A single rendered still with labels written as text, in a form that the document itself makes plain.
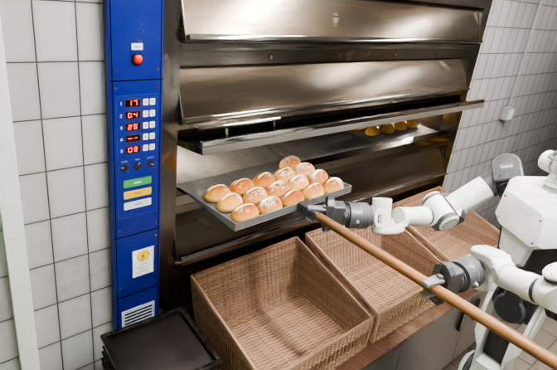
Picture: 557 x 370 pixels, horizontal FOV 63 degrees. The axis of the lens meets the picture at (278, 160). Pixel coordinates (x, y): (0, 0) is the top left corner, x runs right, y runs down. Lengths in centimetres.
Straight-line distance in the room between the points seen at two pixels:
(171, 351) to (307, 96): 102
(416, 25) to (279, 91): 83
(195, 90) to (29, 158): 52
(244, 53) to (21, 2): 67
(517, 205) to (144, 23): 125
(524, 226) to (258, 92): 97
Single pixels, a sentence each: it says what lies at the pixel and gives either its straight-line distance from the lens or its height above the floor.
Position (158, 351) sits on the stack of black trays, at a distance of 156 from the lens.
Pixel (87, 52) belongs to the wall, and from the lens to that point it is 134.
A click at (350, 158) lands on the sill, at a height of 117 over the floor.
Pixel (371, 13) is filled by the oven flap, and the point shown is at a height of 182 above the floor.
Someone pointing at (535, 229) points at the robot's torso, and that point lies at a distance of 157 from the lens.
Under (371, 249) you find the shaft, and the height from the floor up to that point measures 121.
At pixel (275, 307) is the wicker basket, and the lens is 207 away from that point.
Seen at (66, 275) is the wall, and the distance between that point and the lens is 158.
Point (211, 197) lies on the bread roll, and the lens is 153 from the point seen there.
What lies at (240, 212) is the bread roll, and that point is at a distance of 142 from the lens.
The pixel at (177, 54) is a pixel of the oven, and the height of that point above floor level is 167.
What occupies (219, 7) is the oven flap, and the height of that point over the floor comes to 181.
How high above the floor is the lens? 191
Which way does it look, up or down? 22 degrees down
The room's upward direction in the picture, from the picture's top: 7 degrees clockwise
